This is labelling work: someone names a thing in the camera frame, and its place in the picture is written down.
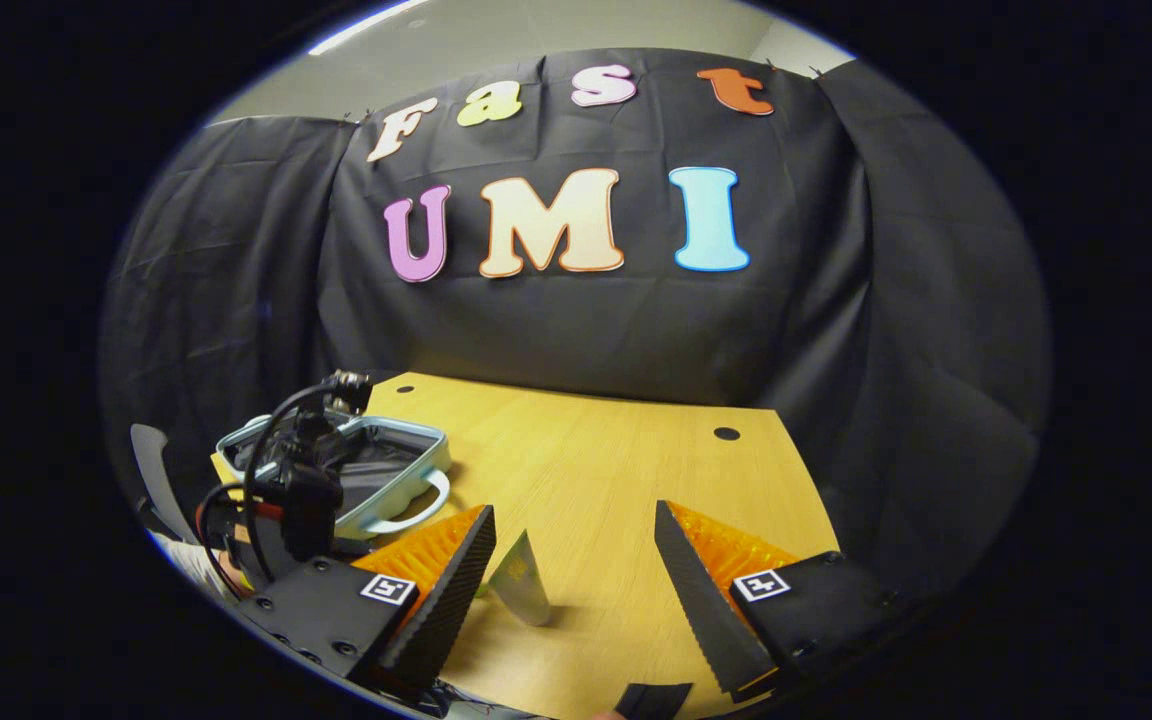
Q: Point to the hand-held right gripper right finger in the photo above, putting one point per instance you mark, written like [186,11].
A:
[696,610]

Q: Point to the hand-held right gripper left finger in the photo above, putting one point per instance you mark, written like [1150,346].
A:
[446,600]

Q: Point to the light blue suitcase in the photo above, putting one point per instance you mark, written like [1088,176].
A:
[416,445]

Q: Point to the grey curved object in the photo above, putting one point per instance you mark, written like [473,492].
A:
[151,470]

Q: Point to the black backdrop cloth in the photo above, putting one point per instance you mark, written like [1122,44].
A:
[886,300]

